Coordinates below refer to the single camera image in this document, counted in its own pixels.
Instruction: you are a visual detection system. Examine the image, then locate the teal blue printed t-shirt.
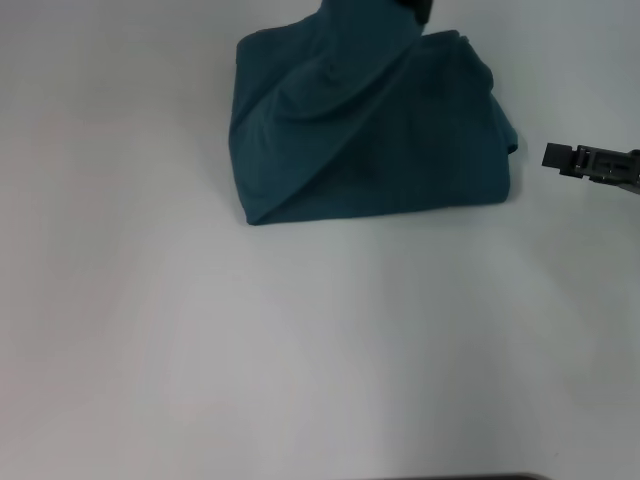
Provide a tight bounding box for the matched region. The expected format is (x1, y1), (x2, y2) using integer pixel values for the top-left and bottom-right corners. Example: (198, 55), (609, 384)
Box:
(228, 0), (522, 228)

